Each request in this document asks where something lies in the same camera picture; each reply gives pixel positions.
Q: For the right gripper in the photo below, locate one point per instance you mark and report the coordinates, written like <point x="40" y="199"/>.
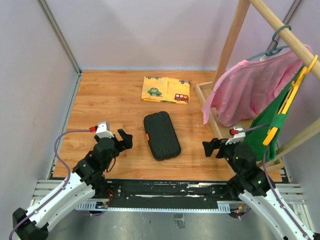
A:
<point x="214" y="143"/>

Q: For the green tank top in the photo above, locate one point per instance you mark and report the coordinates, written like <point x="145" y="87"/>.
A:
<point x="255" y="137"/>

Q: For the pink t-shirt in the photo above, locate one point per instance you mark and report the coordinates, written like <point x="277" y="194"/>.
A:
<point x="247" y="88"/>

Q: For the yellow car print cloth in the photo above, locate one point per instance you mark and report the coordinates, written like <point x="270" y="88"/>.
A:
<point x="166" y="90"/>

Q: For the teal clothes hanger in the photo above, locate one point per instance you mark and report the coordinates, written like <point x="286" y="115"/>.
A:
<point x="274" y="49"/>

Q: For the yellow clothes hanger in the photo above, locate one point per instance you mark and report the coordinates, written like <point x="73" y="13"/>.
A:
<point x="280" y="111"/>

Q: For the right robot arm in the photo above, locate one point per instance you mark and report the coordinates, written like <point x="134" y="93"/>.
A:
<point x="253" y="186"/>

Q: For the black plastic tool case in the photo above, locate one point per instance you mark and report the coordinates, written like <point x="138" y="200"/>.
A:
<point x="161" y="136"/>

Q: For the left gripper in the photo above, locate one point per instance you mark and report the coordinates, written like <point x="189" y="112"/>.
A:
<point x="126" y="143"/>

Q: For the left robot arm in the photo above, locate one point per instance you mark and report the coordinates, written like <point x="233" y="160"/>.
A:
<point x="84" y="181"/>

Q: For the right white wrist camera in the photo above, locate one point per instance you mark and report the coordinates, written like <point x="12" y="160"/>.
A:
<point x="237" y="134"/>

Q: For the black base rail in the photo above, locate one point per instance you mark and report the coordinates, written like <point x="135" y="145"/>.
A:
<point x="169" y="196"/>

